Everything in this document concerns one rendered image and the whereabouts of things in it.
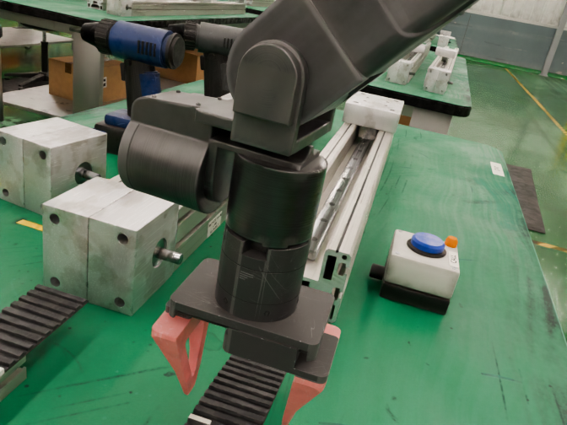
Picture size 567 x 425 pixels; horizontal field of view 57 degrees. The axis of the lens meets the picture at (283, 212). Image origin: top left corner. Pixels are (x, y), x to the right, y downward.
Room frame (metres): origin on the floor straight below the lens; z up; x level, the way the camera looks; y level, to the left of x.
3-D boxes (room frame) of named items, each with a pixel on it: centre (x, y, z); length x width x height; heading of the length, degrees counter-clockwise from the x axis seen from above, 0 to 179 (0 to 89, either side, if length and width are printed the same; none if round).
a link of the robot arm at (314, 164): (0.31, 0.01, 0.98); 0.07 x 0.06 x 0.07; 73
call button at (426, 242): (0.57, -0.18, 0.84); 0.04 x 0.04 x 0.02
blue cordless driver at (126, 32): (0.88, 0.31, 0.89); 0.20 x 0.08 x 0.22; 80
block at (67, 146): (0.64, 0.30, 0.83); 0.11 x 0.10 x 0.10; 71
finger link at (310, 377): (0.30, -0.02, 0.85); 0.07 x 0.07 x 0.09; 79
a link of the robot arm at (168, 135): (0.31, 0.05, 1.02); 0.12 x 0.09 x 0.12; 73
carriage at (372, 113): (1.12, -0.15, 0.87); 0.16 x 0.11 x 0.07; 169
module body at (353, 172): (0.87, -0.10, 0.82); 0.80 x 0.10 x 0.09; 169
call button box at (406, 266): (0.57, -0.17, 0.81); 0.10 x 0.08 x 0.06; 79
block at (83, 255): (0.47, 0.16, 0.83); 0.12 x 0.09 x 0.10; 79
